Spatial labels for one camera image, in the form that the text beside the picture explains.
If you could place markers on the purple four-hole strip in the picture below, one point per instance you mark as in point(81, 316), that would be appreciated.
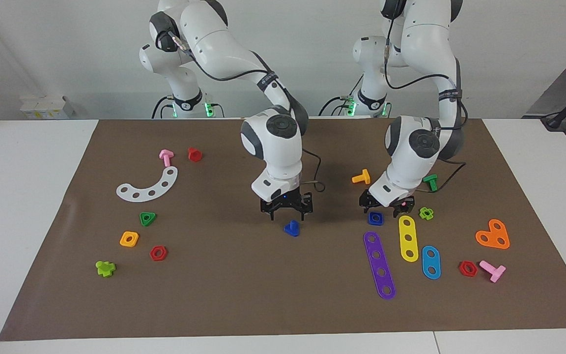
point(380, 264)

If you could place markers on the yellow three-hole strip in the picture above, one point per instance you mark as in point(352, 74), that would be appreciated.
point(408, 230)

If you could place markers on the green plastic bolt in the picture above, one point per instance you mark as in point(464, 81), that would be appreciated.
point(432, 183)

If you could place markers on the orange heart-shaped plate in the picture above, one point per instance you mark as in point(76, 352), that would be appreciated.
point(494, 237)

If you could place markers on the lime green flower nut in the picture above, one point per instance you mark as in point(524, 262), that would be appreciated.
point(430, 214)

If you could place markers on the brown table mat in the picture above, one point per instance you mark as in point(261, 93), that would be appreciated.
point(263, 285)

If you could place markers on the blue two-hole strip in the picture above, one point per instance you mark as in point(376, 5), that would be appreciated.
point(431, 262)

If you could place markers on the pink plastic bolt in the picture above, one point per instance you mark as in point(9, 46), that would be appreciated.
point(490, 269)
point(166, 156)

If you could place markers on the white box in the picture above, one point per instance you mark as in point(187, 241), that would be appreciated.
point(44, 108)

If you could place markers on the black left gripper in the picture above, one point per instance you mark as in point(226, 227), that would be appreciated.
point(397, 203)

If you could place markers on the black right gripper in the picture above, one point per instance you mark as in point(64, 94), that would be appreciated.
point(287, 200)

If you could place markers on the white curved perforated plate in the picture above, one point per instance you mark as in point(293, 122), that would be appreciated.
point(159, 189)

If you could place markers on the green triangle nut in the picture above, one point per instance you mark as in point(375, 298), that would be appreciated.
point(143, 220)

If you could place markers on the lime cross nut left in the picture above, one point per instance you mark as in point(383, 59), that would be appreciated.
point(103, 269)

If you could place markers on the orange plastic bolt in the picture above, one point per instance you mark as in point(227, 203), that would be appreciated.
point(361, 178)

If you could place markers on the orange square nut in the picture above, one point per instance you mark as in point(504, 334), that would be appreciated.
point(123, 241)

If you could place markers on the red plastic bolt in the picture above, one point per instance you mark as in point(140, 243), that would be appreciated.
point(194, 155)

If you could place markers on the blue triangle-head bolt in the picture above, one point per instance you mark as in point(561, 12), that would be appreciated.
point(292, 229)

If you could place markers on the blue square nut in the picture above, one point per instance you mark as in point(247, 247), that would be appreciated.
point(371, 221)

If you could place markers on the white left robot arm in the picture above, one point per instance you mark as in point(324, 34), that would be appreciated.
point(425, 59)

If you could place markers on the red hexagon nut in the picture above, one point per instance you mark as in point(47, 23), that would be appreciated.
point(154, 254)
point(462, 269)

